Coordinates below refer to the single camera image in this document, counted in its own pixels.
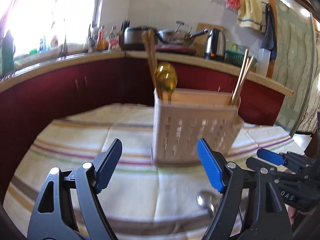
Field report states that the green thermos bottle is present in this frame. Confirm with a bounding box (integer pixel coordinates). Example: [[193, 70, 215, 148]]
[[1, 30, 16, 73]]

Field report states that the beige perforated utensil holder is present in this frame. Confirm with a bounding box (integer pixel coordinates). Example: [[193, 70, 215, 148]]
[[151, 88, 242, 167]]

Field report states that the gold metal spoon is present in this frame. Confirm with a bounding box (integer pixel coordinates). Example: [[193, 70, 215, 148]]
[[154, 62, 178, 105]]

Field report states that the rice cooker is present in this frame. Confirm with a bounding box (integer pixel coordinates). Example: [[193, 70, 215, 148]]
[[124, 26, 157, 51]]

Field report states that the stainless electric kettle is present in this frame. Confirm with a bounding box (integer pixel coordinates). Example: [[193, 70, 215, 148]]
[[204, 29, 227, 62]]

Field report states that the green plastic colander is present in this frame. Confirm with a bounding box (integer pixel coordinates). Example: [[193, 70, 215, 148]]
[[224, 44, 258, 72]]

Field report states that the orange condiment bottle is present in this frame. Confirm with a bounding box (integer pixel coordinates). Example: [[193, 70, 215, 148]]
[[97, 26, 108, 51]]

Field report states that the wooden chopstick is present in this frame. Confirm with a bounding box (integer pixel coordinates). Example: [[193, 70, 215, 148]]
[[235, 56, 254, 106], [231, 49, 250, 104], [142, 31, 156, 89], [146, 29, 158, 88], [233, 57, 251, 105]]

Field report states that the kitchen window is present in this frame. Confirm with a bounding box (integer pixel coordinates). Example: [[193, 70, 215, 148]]
[[0, 0, 100, 57]]

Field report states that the induction cooker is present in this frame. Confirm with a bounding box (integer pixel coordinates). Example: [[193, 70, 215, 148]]
[[155, 44, 198, 55]]

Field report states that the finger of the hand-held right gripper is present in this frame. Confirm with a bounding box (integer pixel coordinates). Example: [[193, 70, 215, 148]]
[[246, 157, 275, 179], [257, 148, 287, 167]]

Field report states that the clear plastic jug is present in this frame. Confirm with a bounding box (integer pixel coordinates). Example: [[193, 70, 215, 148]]
[[256, 47, 272, 77]]

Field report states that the red kitchen cabinet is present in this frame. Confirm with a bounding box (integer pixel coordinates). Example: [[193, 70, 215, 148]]
[[0, 57, 286, 200]]

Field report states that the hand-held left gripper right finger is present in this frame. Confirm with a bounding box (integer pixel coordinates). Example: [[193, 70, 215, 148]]
[[197, 138, 293, 240]]

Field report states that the striped tablecloth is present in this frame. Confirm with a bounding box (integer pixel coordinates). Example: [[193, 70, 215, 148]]
[[4, 102, 298, 240]]

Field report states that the kitchen countertop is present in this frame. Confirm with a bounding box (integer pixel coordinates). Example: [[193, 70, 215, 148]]
[[0, 50, 294, 97]]

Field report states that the metal wok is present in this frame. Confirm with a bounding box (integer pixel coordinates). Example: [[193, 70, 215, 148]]
[[157, 29, 209, 46]]

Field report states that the silver metal spoon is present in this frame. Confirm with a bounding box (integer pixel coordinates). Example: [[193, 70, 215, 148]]
[[197, 191, 219, 217]]

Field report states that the dark hanging cloth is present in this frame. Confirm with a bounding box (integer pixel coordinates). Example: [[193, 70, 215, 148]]
[[260, 4, 278, 61]]

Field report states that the wooden cutting board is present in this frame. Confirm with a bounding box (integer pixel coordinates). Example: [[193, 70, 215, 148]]
[[196, 23, 224, 55]]

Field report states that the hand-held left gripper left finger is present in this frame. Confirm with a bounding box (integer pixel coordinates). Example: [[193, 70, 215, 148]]
[[27, 138, 123, 240]]

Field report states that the patterned glass door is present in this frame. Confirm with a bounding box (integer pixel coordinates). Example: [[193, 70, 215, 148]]
[[271, 0, 320, 136]]

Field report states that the pink cloth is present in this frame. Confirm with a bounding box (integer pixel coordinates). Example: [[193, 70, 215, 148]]
[[226, 0, 242, 11]]

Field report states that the yellow towel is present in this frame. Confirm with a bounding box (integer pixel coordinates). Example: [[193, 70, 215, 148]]
[[236, 0, 263, 30]]

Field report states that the red label condiment bottle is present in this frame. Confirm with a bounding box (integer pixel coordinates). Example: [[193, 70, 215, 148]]
[[108, 26, 120, 51]]

